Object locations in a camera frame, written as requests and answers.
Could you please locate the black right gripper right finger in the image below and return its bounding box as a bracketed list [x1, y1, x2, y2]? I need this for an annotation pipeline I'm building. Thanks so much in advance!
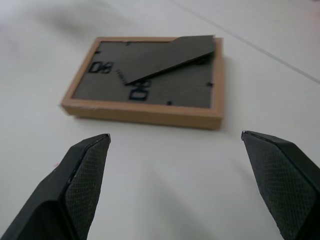
[240, 130, 320, 240]

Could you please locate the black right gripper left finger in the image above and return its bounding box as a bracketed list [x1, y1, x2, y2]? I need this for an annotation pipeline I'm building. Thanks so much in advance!
[0, 133, 112, 240]

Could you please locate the wooden picture frame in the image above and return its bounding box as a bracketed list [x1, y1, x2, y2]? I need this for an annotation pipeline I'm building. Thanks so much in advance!
[59, 34, 224, 131]

